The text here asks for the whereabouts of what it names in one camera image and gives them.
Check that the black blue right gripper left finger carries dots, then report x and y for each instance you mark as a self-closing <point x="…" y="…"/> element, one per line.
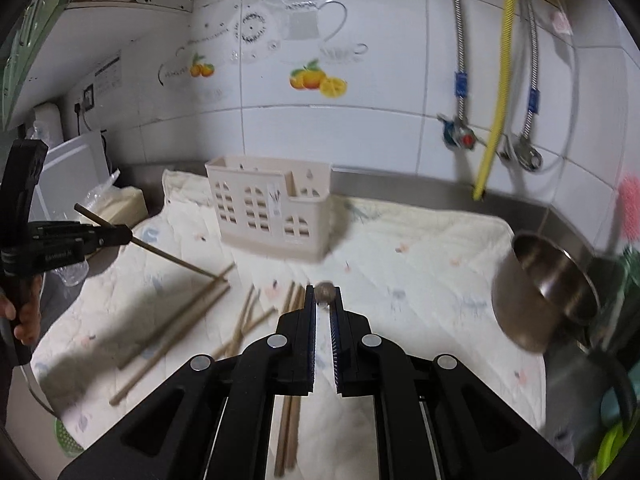
<point x="210" y="419"/>

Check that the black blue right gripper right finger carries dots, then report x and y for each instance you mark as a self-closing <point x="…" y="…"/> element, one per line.
<point x="435" y="419"/>

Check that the person's left hand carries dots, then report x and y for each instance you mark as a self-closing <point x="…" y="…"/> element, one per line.
<point x="29" y="318"/>

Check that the clear glass mug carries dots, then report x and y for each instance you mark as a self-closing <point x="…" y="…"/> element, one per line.
<point x="73" y="274"/>

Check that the white cutting board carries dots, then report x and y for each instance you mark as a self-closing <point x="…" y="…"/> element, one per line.
<point x="70" y="172"/>

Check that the cream quilted patterned mat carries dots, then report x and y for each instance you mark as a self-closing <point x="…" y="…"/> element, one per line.
<point x="422" y="278"/>

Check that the stainless steel pot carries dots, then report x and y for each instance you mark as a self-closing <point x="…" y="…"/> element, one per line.
<point x="538" y="287"/>

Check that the lime green plastic basket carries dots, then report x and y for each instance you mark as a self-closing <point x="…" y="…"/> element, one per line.
<point x="610" y="446"/>

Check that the white instruction sticker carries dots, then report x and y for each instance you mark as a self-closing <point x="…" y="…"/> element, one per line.
<point x="108" y="77"/>

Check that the beige plastic utensil holder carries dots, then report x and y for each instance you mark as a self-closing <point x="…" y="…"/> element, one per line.
<point x="279" y="208"/>

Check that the chrome angle valve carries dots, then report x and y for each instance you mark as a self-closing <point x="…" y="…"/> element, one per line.
<point x="519" y="149"/>

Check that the pink bottle brush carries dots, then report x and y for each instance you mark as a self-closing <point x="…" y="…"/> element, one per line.
<point x="628" y="197"/>

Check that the black wall power socket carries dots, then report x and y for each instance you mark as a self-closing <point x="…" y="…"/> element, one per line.
<point x="88" y="100"/>

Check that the red handled water valve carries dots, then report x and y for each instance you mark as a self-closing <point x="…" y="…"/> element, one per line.
<point x="457" y="134"/>

